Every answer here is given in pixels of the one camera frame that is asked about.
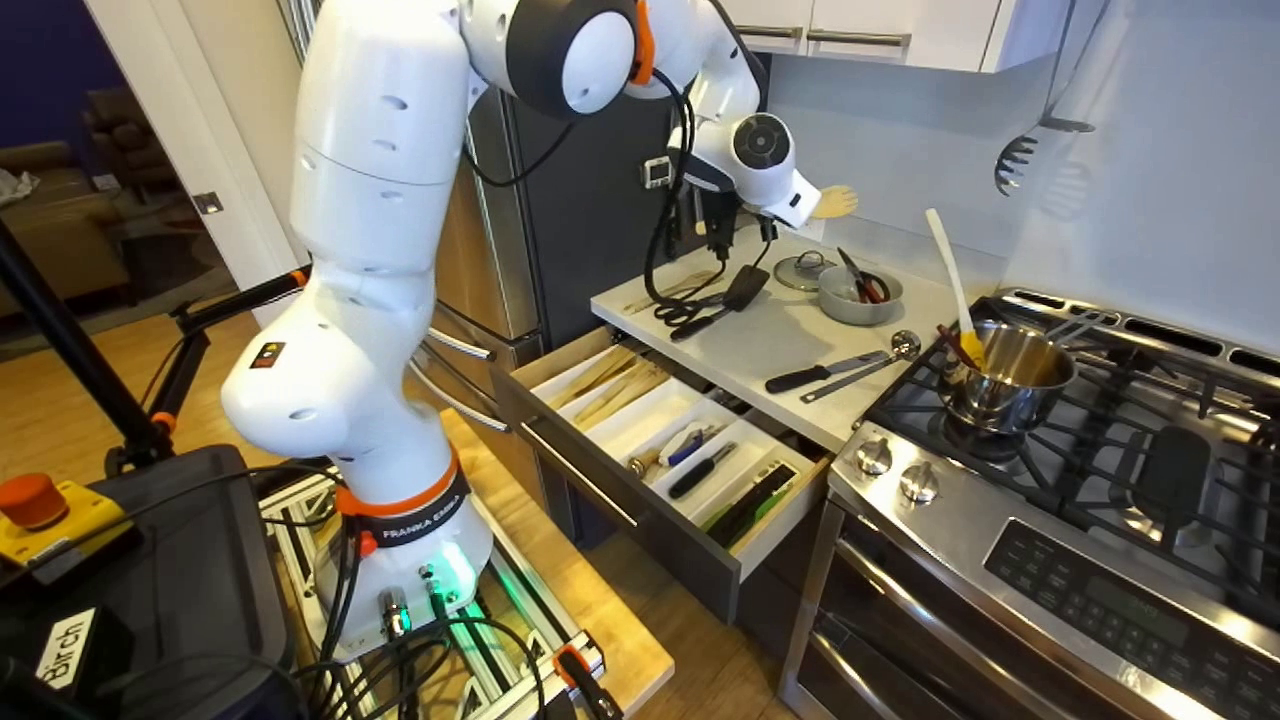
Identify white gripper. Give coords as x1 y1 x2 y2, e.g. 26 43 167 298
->
690 112 821 227

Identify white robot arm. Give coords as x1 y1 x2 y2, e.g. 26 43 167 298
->
221 0 821 659

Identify glass pot lid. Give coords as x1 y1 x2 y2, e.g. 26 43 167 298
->
774 254 831 294

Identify metal spoon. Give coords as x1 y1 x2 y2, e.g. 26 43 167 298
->
799 328 919 405

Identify wooden spoon in drawer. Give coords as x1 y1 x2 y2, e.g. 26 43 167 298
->
578 365 667 427

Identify stainless steel pot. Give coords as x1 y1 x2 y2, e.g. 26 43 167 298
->
939 319 1077 436

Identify grey round bowl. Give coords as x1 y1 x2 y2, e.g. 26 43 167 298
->
815 266 903 328

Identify black scissors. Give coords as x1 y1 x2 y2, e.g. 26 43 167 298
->
656 298 730 340

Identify light wooden spatula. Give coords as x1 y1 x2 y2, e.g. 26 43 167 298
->
562 348 635 405

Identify white cutlery tray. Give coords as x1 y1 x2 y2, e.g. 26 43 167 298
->
521 340 815 585

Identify black vegetable peeler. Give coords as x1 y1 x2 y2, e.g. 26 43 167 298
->
667 439 736 500

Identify wooden kitchen drawer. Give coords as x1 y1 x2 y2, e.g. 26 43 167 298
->
502 328 821 622

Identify blue and white opener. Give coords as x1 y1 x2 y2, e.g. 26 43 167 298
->
629 421 725 479

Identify stainless steel stove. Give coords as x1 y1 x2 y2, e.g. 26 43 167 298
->
779 294 1280 720

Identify black tripod stand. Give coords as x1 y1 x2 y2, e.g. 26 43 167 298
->
0 219 317 479

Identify red emergency stop button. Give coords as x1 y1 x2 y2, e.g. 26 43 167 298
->
0 474 132 585

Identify black handled knife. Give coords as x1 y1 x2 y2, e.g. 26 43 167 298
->
765 351 883 397

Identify green handled utensil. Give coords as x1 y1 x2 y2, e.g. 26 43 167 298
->
708 464 793 547

